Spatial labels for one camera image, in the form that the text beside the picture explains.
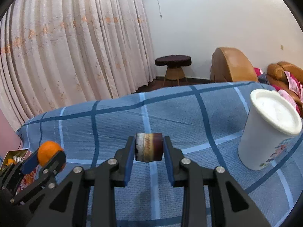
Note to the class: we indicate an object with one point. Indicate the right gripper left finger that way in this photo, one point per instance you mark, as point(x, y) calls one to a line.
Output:
point(67, 203)

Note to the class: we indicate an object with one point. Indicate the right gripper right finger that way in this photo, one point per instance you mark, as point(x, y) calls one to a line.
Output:
point(230, 205)

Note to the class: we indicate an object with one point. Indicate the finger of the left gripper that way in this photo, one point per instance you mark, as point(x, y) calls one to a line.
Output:
point(46, 176)
point(21, 170)

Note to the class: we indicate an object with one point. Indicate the small orange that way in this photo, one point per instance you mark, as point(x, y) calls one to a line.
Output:
point(11, 162)

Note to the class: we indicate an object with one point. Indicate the printed card in box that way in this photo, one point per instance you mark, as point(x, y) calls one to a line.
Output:
point(18, 158)

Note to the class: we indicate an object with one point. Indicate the pink tin box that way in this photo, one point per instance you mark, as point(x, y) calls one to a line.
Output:
point(21, 170)

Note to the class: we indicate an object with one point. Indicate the pink chair back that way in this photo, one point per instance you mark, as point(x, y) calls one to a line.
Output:
point(9, 140)

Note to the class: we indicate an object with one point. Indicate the white paper cup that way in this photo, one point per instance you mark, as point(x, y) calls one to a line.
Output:
point(271, 121)

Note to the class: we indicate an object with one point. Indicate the pink clothes on sofa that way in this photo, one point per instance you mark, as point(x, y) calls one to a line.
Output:
point(263, 79)

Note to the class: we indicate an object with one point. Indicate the pink floral curtain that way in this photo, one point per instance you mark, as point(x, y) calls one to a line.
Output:
point(57, 53)

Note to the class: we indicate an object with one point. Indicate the tan leather sofa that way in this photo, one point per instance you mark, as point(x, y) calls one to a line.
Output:
point(288, 77)

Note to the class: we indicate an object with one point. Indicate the tan leather armchair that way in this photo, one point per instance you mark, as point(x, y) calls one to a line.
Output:
point(231, 65)

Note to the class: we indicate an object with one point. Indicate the dark round stool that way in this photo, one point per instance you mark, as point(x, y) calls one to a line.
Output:
point(175, 64)

